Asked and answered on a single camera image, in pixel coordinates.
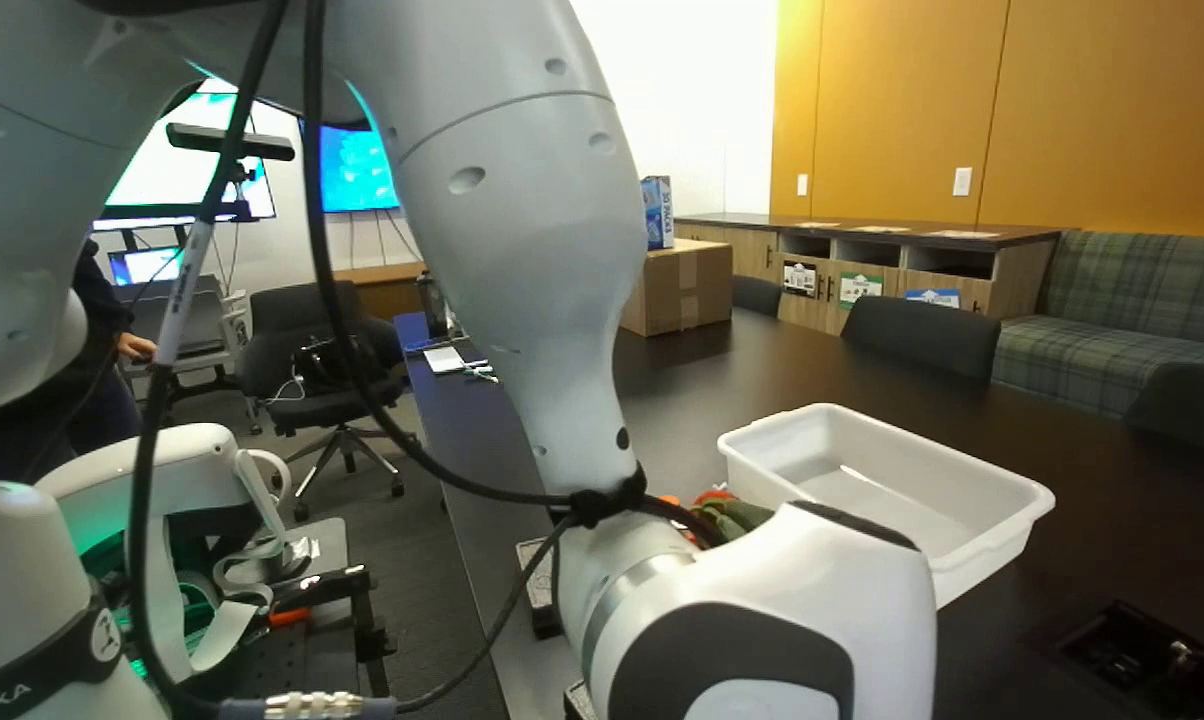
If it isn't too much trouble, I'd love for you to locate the blue box on cabinet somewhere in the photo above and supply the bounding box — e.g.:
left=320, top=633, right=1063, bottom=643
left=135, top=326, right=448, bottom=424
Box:
left=635, top=173, right=675, bottom=256

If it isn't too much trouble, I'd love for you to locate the green plush toy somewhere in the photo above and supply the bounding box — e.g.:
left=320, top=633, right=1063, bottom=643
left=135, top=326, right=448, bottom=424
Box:
left=694, top=482, right=778, bottom=550

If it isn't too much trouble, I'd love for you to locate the person in dark clothes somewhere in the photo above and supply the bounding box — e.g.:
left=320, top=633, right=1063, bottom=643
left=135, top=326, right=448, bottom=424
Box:
left=0, top=236, right=158, bottom=482

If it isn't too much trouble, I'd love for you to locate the camera tripod pole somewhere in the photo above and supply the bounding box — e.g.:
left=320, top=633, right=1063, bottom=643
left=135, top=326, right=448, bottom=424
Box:
left=156, top=154, right=253, bottom=402

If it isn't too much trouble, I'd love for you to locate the blue lit screen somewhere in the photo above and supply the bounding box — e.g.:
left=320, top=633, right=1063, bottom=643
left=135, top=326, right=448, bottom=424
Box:
left=315, top=121, right=408, bottom=214

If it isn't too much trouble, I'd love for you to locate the white plastic bin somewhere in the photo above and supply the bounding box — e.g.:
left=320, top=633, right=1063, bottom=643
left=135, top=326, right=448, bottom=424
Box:
left=713, top=399, right=1058, bottom=612

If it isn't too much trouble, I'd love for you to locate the green plaid sofa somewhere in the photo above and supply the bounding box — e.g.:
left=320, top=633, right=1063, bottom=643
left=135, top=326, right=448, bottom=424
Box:
left=992, top=228, right=1204, bottom=457

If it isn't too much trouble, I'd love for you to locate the black office chair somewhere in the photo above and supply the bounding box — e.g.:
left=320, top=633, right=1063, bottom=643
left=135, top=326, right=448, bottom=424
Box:
left=232, top=281, right=421, bottom=527

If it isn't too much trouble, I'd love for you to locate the white tablet with lit screen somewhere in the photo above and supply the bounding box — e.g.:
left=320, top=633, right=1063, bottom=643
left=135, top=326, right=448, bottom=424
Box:
left=421, top=344, right=471, bottom=379

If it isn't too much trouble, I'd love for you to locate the black table outlet recess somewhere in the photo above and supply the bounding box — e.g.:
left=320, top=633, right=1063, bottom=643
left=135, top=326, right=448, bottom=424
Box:
left=1056, top=604, right=1204, bottom=720

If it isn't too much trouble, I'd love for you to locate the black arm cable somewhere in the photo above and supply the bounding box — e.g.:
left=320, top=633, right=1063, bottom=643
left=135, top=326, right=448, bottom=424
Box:
left=122, top=0, right=655, bottom=720

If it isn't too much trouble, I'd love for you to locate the red plush toy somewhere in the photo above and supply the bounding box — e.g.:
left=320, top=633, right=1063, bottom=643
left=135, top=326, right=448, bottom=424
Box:
left=649, top=490, right=704, bottom=539

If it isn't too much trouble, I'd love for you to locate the black stereo camera bar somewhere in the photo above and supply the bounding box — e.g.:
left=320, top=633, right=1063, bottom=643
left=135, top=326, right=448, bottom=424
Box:
left=163, top=121, right=298, bottom=163

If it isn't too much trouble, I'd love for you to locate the wooden low cabinet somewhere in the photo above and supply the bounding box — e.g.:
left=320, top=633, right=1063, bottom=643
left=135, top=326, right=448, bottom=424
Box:
left=675, top=213, right=1063, bottom=335

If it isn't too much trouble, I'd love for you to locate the cardboard box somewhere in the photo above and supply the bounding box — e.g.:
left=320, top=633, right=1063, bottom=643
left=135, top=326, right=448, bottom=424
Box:
left=615, top=236, right=735, bottom=338

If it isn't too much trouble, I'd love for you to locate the large white lit screen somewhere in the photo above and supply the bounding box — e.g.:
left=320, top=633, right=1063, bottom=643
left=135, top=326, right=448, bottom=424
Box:
left=94, top=71, right=284, bottom=223

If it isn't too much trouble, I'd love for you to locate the black lounge chair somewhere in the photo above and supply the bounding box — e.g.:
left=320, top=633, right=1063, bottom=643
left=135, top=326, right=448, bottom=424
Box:
left=843, top=292, right=1002, bottom=389
left=728, top=274, right=787, bottom=318

